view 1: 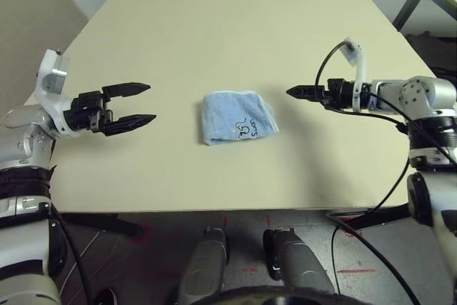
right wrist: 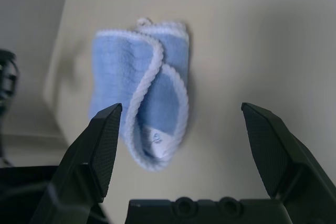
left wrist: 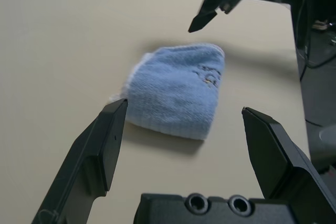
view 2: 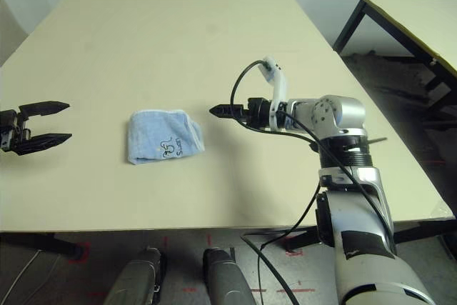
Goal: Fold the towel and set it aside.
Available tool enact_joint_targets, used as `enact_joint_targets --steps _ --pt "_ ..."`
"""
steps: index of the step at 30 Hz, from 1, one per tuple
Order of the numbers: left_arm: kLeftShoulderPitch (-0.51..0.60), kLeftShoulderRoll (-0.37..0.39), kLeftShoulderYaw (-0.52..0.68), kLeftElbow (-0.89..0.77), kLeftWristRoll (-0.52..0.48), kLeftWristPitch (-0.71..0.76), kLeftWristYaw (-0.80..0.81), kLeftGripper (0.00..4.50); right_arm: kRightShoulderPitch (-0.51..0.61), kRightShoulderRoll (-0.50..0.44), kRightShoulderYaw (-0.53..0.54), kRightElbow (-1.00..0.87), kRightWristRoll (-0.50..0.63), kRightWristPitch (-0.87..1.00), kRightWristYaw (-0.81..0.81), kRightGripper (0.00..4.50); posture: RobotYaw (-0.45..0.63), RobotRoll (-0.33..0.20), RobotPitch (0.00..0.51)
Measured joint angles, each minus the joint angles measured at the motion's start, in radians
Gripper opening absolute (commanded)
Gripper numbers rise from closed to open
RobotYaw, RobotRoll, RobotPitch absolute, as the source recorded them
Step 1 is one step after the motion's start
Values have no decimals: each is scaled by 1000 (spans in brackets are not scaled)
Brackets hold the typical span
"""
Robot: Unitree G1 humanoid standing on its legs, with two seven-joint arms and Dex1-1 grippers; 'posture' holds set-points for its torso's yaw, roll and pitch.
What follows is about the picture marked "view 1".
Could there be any thin white floor cable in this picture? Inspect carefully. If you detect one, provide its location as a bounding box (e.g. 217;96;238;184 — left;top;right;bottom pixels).
64;228;124;286

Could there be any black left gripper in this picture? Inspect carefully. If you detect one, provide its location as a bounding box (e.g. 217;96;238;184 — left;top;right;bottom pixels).
63;82;158;138

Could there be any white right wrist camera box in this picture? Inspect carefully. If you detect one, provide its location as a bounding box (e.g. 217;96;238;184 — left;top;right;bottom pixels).
342;36;373;113

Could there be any blue towel with white edge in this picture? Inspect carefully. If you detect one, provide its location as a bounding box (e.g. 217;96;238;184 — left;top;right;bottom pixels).
199;89;281;147

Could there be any black table base bar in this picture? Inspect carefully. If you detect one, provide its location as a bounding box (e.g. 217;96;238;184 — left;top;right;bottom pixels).
325;204;412;231

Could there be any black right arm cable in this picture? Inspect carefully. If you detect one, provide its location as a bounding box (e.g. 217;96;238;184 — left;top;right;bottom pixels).
330;129;457;305
314;41;410;134

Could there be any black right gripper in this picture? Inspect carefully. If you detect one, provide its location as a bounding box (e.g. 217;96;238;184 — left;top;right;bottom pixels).
286;78;358;111

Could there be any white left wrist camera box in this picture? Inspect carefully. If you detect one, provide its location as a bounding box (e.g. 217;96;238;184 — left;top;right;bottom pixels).
34;49;82;139

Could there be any dark robot torso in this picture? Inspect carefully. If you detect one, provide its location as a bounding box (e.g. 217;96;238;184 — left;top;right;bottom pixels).
210;285;361;305

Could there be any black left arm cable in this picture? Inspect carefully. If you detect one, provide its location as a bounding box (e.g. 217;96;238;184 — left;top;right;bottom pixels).
48;203;91;305

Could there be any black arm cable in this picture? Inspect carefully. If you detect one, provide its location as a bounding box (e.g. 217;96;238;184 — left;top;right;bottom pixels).
330;129;457;305
48;203;91;305
314;41;410;134

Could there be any grey robot left foot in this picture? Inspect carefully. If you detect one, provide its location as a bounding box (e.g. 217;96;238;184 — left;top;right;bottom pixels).
177;226;229;305

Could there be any grey robot right foot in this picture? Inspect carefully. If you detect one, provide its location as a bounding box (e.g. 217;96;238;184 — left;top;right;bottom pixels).
262;226;336;297

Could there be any grey robot foot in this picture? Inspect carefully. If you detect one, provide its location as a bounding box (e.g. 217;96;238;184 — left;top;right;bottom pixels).
177;226;229;305
262;226;336;297

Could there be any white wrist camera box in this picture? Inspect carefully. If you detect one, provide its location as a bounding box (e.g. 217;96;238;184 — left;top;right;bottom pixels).
34;49;82;139
342;36;373;113

